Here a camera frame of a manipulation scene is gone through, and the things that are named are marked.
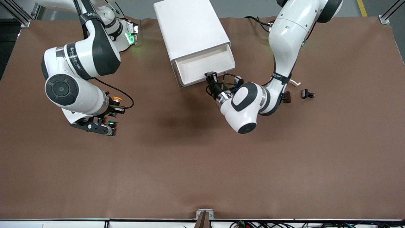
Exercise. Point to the aluminium frame profile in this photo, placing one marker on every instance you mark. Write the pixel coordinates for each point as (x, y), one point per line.
(26, 22)
(384, 20)

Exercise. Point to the grey metal bracket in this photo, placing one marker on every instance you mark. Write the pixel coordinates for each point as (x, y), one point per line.
(198, 212)

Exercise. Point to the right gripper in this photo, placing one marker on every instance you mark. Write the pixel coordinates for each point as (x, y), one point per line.
(113, 109)

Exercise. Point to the brown camera post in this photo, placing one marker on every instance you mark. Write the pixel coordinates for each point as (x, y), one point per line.
(202, 221)

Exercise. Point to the yellow push button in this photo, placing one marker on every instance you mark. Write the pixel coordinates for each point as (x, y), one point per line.
(116, 98)

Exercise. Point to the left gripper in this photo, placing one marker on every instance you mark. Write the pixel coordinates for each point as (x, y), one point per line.
(216, 90)

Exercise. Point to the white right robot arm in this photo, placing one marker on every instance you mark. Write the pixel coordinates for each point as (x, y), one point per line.
(79, 95)

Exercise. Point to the green push button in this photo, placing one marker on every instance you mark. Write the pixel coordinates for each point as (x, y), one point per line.
(111, 123)

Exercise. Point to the white drawer cabinet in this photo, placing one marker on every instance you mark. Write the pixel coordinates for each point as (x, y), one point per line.
(186, 28)

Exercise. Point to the brown block with metal clip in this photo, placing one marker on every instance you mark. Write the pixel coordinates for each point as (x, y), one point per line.
(287, 97)

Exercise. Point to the white plastic drawer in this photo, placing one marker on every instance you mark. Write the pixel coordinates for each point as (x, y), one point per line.
(202, 65)

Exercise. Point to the small black plastic part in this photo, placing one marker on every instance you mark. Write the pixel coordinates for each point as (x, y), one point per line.
(305, 93)

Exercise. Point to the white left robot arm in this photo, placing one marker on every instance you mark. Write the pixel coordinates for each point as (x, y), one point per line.
(246, 107)

